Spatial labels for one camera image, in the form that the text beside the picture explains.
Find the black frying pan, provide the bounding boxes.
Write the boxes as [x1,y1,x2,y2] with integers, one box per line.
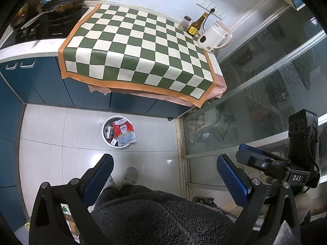
[21,0,89,30]

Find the blue kitchen cabinet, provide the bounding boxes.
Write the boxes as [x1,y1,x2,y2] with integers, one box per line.
[0,55,195,238]

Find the brown sauce bottle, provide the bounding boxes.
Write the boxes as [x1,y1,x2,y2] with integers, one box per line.
[187,12,209,36]

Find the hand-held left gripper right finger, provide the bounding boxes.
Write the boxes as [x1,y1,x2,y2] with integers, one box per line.
[217,154,302,245]

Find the green checkered tablecloth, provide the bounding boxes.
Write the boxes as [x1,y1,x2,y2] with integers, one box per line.
[58,4,223,108]

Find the small brown-lidded jar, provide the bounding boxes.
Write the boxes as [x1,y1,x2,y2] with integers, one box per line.
[179,16,192,30]

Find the person's dark fleece clothing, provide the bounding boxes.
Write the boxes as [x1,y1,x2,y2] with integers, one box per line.
[79,183,256,245]

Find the pink underlay cloth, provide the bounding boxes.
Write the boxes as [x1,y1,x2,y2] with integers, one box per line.
[88,75,228,105]

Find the black power strip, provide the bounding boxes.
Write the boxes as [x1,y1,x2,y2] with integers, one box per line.
[194,196,215,205]

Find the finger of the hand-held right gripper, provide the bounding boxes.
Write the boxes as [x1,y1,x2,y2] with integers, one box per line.
[235,149,292,173]
[239,144,281,159]

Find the white round trash bin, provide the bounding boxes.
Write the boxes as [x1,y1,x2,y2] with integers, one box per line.
[102,116,137,149]

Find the dark wok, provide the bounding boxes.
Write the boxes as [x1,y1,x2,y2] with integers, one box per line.
[11,0,44,29]

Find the white electric kettle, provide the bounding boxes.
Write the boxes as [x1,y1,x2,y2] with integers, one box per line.
[197,20,233,53]

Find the red snack wrapper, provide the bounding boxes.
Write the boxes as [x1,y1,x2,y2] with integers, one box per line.
[112,119,137,146]

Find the person's right hand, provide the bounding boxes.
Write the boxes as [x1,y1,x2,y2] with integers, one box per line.
[294,191,313,222]

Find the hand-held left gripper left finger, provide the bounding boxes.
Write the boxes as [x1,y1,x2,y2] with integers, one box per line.
[29,154,114,245]

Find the glass sliding door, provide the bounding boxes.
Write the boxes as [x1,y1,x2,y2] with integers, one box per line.
[176,0,327,217]

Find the black gas stove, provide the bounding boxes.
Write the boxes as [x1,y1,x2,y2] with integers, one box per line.
[0,5,90,49]

